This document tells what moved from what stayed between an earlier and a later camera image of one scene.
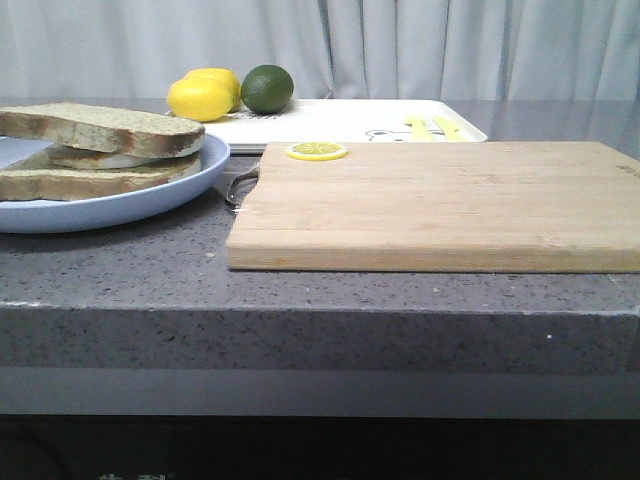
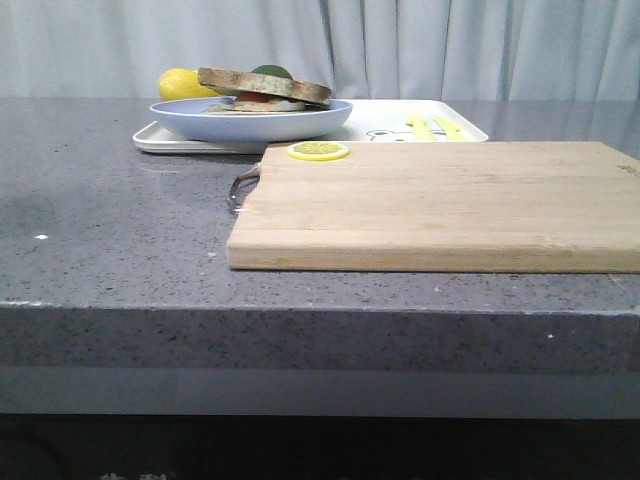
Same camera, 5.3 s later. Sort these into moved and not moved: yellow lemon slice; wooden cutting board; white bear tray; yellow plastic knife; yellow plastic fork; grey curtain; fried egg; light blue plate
Moved: light blue plate; fried egg
Not moved: yellow plastic fork; grey curtain; white bear tray; yellow plastic knife; wooden cutting board; yellow lemon slice
